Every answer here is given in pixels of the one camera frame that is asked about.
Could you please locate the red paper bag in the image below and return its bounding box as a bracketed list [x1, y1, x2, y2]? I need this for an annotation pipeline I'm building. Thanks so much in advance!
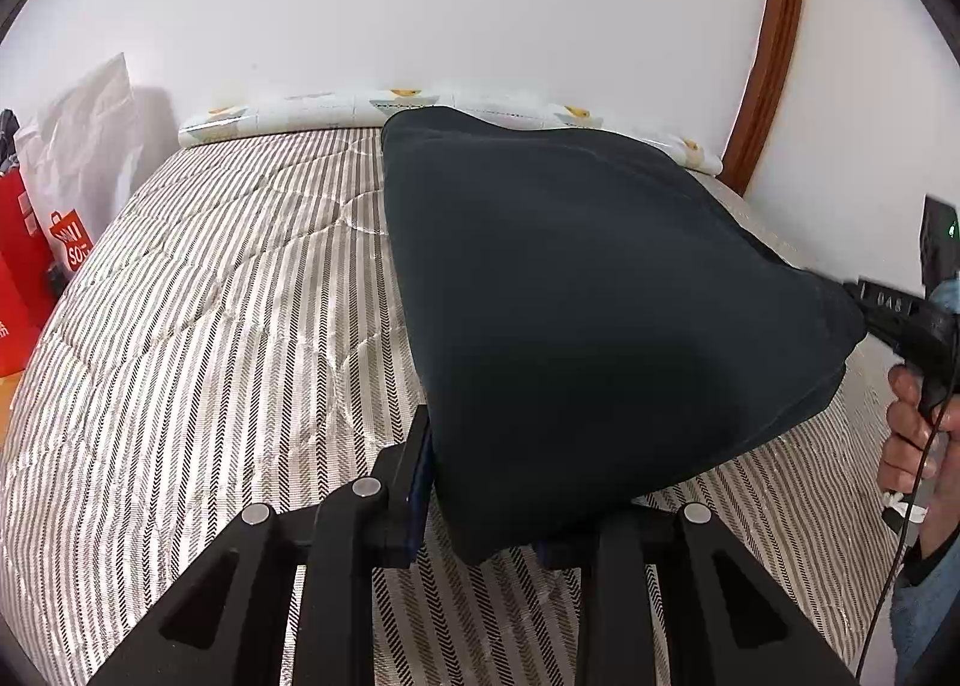
[0, 168, 58, 381]

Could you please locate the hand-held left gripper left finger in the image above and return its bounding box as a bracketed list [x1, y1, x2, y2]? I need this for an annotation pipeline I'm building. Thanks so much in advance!
[90, 405, 437, 686]

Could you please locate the wooden door frame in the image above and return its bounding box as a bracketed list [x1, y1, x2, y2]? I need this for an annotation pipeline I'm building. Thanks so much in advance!
[718, 0, 808, 198]

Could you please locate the dark plaid cloth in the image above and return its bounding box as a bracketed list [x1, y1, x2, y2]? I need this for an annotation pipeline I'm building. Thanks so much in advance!
[0, 108, 20, 177]

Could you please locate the black cable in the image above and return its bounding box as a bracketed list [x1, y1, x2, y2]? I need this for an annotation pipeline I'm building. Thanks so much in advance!
[853, 401, 953, 686]

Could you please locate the white plastic bag red logo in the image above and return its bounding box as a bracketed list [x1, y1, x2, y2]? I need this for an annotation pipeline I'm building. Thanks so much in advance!
[13, 52, 140, 276]

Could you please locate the black t-shirt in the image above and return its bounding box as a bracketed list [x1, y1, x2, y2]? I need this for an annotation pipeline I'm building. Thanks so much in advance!
[380, 107, 869, 568]

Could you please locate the striped quilted mattress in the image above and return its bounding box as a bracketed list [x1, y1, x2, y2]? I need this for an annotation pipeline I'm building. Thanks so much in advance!
[0, 123, 901, 686]

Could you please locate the white patterned pillow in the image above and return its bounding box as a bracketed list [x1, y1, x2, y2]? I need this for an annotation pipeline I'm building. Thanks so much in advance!
[178, 88, 725, 178]

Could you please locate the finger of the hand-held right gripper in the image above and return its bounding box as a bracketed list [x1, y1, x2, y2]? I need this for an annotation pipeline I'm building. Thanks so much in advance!
[840, 276, 960, 366]

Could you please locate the person's right hand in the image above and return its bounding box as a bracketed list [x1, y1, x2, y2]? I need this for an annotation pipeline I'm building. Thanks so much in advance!
[876, 362, 960, 501]

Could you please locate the wooden nightstand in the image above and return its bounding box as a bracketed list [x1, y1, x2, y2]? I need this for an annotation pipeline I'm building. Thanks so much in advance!
[0, 375, 35, 451]

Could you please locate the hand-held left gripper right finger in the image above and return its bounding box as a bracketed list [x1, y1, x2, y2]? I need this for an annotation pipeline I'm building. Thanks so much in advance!
[535, 498, 860, 686]

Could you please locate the person's right forearm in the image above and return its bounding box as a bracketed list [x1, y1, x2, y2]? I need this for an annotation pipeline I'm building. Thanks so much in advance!
[889, 476, 960, 686]

